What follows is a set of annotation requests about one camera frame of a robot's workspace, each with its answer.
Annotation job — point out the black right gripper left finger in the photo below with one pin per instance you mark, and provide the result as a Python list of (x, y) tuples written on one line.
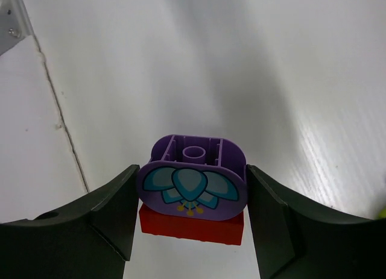
[(90, 237)]

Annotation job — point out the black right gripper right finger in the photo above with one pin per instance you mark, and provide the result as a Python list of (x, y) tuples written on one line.
[(297, 237)]

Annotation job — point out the red rectangular lego brick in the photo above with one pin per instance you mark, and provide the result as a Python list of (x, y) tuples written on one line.
[(228, 232)]

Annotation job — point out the purple flower lego brick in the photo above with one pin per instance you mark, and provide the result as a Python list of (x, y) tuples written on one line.
[(194, 177)]

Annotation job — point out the aluminium table edge rail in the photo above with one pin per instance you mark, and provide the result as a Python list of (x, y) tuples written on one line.
[(15, 24)]

